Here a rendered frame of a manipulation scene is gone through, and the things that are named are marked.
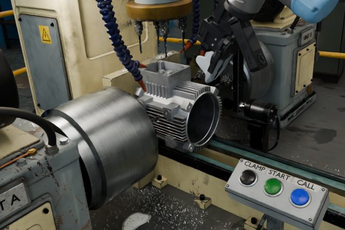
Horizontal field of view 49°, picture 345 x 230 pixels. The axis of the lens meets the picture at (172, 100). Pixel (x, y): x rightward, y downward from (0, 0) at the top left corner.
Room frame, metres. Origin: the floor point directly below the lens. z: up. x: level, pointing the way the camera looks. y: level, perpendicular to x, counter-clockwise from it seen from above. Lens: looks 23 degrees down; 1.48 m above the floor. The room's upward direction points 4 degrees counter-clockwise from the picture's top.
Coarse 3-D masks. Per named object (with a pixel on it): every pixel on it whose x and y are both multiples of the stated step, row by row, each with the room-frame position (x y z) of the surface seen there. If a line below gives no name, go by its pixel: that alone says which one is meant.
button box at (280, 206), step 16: (240, 160) 0.62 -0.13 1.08; (256, 176) 0.58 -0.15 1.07; (272, 176) 0.57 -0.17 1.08; (288, 176) 0.56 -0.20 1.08; (240, 192) 0.56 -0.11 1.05; (256, 192) 0.55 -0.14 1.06; (288, 192) 0.53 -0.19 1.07; (320, 192) 0.52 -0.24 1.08; (256, 208) 0.56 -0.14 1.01; (272, 208) 0.52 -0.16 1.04; (288, 208) 0.51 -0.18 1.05; (304, 208) 0.50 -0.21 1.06; (320, 208) 0.50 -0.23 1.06; (304, 224) 0.49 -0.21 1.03
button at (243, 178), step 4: (244, 172) 0.59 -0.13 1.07; (248, 172) 0.59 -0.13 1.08; (252, 172) 0.58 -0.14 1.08; (240, 176) 0.59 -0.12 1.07; (244, 176) 0.58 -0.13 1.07; (248, 176) 0.58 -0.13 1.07; (252, 176) 0.58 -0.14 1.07; (240, 180) 0.58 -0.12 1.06; (244, 180) 0.58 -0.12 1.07; (248, 180) 0.57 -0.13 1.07; (252, 180) 0.57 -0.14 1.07; (248, 184) 0.57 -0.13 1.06
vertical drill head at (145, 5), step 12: (132, 0) 1.08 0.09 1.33; (144, 0) 0.98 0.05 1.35; (156, 0) 0.97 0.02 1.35; (168, 0) 0.98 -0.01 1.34; (180, 0) 1.02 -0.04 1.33; (132, 12) 0.98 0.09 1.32; (144, 12) 0.96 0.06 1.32; (156, 12) 0.95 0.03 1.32; (168, 12) 0.95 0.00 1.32; (180, 12) 0.97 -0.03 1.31; (156, 24) 1.09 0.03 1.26; (168, 24) 0.97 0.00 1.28; (180, 24) 1.02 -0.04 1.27
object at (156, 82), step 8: (152, 64) 1.08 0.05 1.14; (160, 64) 1.09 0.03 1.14; (168, 64) 1.09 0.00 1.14; (176, 64) 1.07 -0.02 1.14; (144, 72) 1.02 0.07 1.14; (152, 72) 1.00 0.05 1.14; (160, 72) 1.04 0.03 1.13; (168, 72) 1.02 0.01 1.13; (176, 72) 0.99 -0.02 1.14; (184, 72) 1.01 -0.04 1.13; (144, 80) 1.02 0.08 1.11; (152, 80) 1.00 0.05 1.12; (160, 80) 0.98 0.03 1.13; (168, 80) 0.96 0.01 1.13; (176, 80) 0.98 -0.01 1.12; (184, 80) 1.01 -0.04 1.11; (152, 88) 1.00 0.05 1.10; (160, 88) 0.98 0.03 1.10; (168, 88) 0.96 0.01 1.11; (160, 96) 0.98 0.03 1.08; (168, 96) 0.96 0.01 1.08
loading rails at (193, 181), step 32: (160, 160) 0.97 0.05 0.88; (192, 160) 0.89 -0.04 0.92; (224, 160) 0.94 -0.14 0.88; (256, 160) 0.87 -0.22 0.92; (288, 160) 0.84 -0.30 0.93; (192, 192) 0.89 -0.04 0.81; (224, 192) 0.82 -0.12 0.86; (256, 224) 0.73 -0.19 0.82; (288, 224) 0.70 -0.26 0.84; (320, 224) 0.65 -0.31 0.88
